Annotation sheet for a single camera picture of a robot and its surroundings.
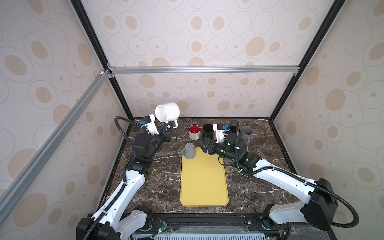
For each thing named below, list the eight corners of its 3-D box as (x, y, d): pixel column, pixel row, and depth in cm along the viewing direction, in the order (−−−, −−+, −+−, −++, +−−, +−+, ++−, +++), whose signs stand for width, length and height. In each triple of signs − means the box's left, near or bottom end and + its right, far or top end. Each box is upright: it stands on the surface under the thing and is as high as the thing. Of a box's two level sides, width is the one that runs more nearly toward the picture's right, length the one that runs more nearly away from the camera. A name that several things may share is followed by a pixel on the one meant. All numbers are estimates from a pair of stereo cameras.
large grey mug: (238, 147, 105) (241, 137, 97) (240, 134, 112) (243, 125, 103) (247, 149, 104) (252, 140, 95) (249, 137, 111) (253, 127, 102)
